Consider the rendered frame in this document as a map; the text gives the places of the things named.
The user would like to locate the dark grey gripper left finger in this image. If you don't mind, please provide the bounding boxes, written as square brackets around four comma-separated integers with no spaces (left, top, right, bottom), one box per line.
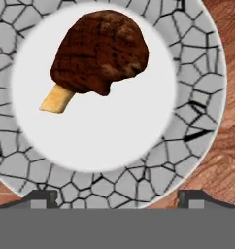
[0,190,59,210]

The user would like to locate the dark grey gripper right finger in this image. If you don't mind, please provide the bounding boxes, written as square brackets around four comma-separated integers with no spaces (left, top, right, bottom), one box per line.
[177,190,235,210]

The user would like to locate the white plate with cracked rim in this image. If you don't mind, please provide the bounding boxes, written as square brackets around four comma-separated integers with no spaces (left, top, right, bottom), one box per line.
[0,0,228,210]

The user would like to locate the brown steak with bone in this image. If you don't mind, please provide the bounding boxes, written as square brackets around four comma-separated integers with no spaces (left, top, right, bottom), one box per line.
[39,9,150,115]

